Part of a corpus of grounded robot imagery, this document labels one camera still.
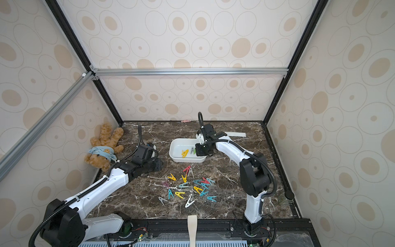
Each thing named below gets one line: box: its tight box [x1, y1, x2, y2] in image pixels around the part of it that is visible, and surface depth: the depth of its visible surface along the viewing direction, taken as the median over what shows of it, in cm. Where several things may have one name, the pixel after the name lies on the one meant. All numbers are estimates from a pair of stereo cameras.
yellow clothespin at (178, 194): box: [174, 191, 186, 200], surface depth 87 cm
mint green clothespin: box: [177, 181, 192, 188], surface depth 89 cm
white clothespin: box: [184, 193, 195, 209], surface depth 83 cm
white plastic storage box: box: [168, 138, 207, 164], surface depth 102 cm
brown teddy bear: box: [84, 122, 124, 172], surface depth 96 cm
